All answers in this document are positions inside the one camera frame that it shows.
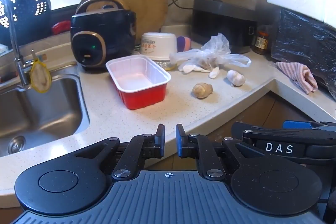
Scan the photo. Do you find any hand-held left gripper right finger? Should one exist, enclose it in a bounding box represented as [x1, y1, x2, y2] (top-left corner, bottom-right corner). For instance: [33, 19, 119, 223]
[176, 124, 252, 180]

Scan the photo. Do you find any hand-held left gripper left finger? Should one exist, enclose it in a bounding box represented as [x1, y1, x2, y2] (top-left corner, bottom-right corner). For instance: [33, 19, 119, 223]
[75, 124, 165, 182]

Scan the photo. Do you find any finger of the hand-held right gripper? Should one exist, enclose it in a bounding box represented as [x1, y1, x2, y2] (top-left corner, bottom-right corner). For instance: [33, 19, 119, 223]
[283, 120, 336, 132]

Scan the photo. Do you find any pink white striped cloth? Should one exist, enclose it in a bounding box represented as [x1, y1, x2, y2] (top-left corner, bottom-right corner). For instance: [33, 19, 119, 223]
[276, 62, 318, 94]

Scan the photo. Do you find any red white plastic container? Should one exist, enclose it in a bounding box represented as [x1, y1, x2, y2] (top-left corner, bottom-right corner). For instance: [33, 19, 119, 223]
[105, 54, 172, 110]

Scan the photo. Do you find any white garlic bulb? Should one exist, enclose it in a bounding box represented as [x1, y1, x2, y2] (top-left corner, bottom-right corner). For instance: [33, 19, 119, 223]
[226, 70, 246, 87]

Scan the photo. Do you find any black glossy plastic sheet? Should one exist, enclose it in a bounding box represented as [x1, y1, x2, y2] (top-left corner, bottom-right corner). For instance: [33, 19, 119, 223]
[271, 9, 336, 98]

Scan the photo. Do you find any glass sauce jar orange lid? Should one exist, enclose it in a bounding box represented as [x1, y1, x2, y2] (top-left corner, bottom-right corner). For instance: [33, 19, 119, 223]
[253, 25, 272, 55]

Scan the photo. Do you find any white bowl red print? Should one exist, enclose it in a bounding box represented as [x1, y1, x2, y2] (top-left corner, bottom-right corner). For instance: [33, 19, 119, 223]
[139, 32, 178, 61]

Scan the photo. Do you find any purple orange sponge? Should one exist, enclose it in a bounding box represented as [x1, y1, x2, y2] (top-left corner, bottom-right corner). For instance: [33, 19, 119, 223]
[176, 35, 193, 52]

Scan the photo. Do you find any clear plastic bag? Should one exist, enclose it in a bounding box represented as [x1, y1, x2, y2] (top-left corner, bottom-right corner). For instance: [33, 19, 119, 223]
[169, 33, 252, 73]

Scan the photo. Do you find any black grey rice cooker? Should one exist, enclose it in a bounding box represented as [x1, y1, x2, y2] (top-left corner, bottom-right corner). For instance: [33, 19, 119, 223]
[192, 0, 259, 54]

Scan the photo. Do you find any stainless steel sink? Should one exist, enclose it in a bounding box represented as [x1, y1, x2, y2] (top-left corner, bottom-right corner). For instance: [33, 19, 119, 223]
[0, 63, 91, 159]

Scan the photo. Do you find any dark blue rice cooker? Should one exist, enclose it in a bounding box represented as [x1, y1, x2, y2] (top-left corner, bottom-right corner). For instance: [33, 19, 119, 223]
[70, 0, 137, 72]

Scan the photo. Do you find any beige round scrubber yellow rim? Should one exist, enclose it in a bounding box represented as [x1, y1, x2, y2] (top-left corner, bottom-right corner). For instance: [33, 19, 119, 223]
[30, 57, 52, 94]

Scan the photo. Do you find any round wooden cutting board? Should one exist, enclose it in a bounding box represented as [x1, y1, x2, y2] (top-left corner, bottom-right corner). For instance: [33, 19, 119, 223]
[79, 0, 168, 33]

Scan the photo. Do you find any red plastic object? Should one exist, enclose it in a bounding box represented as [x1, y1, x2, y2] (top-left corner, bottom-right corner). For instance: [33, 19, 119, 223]
[51, 21, 72, 35]

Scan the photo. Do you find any steel kitchen faucet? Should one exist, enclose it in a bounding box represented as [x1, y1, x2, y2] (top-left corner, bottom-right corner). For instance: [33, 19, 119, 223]
[7, 7, 48, 88]

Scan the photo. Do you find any dark blue perforated colander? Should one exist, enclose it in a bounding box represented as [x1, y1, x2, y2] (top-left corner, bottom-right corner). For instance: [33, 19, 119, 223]
[0, 0, 52, 46]

